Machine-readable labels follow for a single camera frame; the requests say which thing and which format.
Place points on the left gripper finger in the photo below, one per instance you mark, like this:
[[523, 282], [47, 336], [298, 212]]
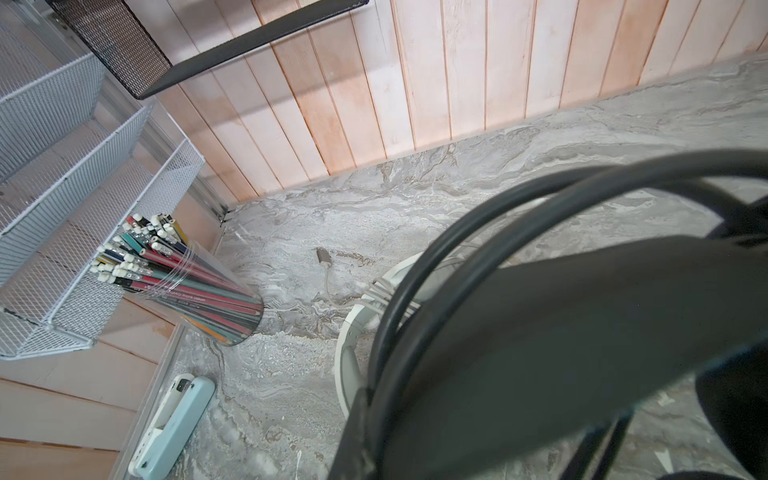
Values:
[[353, 459]]

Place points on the white headphones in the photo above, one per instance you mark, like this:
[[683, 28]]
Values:
[[354, 342]]

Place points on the black and blue headphones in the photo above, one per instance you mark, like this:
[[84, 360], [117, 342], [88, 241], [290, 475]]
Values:
[[504, 360]]

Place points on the clear cup of pencils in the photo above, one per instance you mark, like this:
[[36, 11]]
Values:
[[154, 259]]

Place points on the white wire mesh shelf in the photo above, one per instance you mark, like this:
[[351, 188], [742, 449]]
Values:
[[69, 180]]

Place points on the black wire mesh basket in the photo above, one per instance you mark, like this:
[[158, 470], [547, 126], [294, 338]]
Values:
[[145, 47]]

